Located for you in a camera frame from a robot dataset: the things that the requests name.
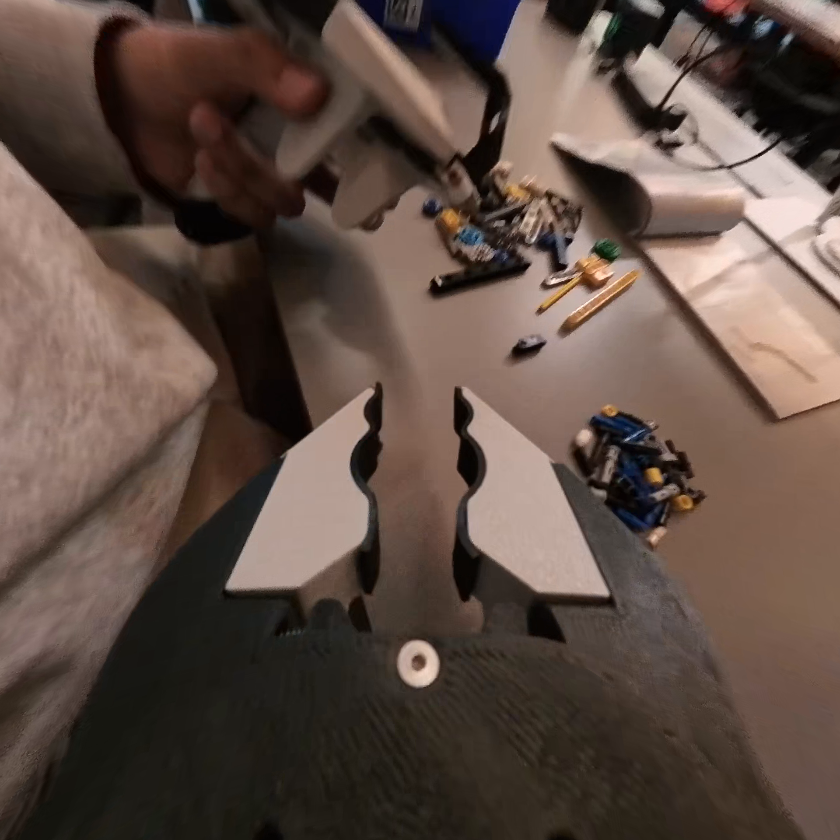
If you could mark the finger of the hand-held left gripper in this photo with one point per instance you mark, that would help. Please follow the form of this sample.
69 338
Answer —
387 79

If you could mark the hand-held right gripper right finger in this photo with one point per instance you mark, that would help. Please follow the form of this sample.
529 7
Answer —
531 525

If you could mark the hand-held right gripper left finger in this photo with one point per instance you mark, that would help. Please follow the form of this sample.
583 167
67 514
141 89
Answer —
308 512

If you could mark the black lego frame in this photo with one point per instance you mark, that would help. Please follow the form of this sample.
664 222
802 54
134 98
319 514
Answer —
495 124

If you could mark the tan lego pin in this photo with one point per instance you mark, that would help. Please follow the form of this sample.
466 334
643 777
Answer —
463 182

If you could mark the person's left forearm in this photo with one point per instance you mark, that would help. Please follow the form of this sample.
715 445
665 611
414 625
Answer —
52 85

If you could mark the pile of small lego pins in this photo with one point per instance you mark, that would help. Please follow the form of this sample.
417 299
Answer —
636 472

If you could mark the small black lego connector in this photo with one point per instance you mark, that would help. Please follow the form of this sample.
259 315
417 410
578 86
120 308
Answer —
529 345

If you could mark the pile of lego beams and gears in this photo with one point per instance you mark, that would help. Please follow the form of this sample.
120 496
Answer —
505 216

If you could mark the long black lego beam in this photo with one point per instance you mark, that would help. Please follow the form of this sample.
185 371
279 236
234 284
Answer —
479 275

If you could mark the yellow lego axle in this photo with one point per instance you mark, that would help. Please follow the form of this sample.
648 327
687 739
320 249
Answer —
558 295

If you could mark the long yellow lego beam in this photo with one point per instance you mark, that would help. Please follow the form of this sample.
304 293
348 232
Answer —
600 300

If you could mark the short light grey lego beam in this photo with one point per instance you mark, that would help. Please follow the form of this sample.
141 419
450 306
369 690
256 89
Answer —
561 278

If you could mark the yellow lego block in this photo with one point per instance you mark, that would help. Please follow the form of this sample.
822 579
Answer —
596 271

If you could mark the green lego gear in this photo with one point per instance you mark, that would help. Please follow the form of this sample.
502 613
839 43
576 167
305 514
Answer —
605 250

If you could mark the person's left hand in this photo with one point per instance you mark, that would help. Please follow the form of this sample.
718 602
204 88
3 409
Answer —
184 85

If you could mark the blue plastic bin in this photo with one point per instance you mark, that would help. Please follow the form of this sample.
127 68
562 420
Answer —
459 19

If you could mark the grey fleece jacket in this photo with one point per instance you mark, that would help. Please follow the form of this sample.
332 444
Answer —
79 394

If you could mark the white plastic bag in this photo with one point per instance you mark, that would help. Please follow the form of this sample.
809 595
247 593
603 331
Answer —
656 190

